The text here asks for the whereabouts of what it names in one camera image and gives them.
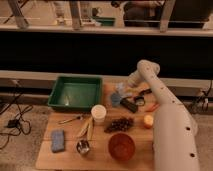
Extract light blue towel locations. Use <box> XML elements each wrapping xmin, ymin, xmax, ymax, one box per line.
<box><xmin>115</xmin><ymin>83</ymin><xmax>127</xmax><ymax>98</ymax></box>

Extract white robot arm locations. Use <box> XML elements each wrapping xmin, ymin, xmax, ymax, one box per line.
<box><xmin>127</xmin><ymin>60</ymin><xmax>200</xmax><ymax>171</ymax></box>

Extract black scissors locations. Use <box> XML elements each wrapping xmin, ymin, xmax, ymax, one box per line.
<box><xmin>133</xmin><ymin>89</ymin><xmax>152</xmax><ymax>106</ymax></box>

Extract dark grape bunch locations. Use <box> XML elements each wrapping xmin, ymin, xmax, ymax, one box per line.
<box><xmin>104</xmin><ymin>117</ymin><xmax>134</xmax><ymax>133</ymax></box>

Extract yellow apple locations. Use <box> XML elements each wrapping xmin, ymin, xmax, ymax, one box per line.
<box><xmin>143</xmin><ymin>115</ymin><xmax>154</xmax><ymax>129</ymax></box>

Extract white paper cup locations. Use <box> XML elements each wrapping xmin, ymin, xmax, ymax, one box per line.
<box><xmin>91</xmin><ymin>104</ymin><xmax>107</xmax><ymax>124</ymax></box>

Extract green plastic tray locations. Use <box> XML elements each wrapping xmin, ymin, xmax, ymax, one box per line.
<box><xmin>48</xmin><ymin>76</ymin><xmax>102</xmax><ymax>112</ymax></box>

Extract orange-red bowl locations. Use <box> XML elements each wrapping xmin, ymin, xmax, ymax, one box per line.
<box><xmin>108</xmin><ymin>133</ymin><xmax>135</xmax><ymax>162</ymax></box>

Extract green bin on shelf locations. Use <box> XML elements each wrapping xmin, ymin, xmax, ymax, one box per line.
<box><xmin>93</xmin><ymin>16</ymin><xmax>115</xmax><ymax>26</ymax></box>

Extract blue sponge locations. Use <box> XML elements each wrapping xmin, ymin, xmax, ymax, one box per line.
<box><xmin>51</xmin><ymin>130</ymin><xmax>65</xmax><ymax>153</ymax></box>

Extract black handled tool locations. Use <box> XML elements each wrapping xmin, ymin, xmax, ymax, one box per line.
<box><xmin>120</xmin><ymin>98</ymin><xmax>138</xmax><ymax>113</ymax></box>

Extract black floor cables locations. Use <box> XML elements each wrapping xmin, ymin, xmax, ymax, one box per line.
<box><xmin>0</xmin><ymin>79</ymin><xmax>35</xmax><ymax>151</ymax></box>

